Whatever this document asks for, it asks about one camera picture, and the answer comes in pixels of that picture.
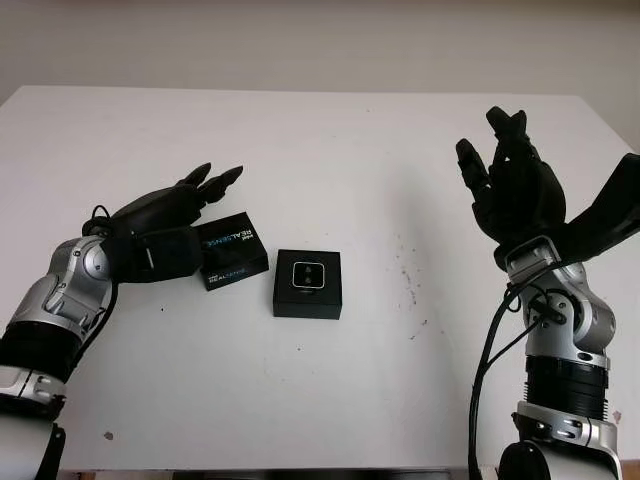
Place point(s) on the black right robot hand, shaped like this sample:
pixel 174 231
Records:
pixel 525 200

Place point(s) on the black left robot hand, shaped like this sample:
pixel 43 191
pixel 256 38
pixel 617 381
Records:
pixel 160 210

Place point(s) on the black RealSense box lid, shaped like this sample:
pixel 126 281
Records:
pixel 235 250

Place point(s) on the small silver RealSense camera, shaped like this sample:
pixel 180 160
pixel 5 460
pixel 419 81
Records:
pixel 308 275

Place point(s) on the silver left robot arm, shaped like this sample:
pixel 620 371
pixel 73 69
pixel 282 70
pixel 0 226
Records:
pixel 60 300

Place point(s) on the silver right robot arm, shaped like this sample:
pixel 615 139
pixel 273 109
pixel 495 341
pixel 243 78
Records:
pixel 570 350

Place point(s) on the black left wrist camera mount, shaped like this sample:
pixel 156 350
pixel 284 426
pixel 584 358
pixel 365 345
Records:
pixel 170 255

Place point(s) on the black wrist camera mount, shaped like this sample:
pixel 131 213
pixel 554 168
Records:
pixel 170 255
pixel 610 210

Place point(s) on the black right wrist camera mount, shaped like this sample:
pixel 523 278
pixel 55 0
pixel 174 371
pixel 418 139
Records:
pixel 610 210

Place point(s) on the black box base with camera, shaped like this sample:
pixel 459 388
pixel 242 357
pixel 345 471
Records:
pixel 305 307

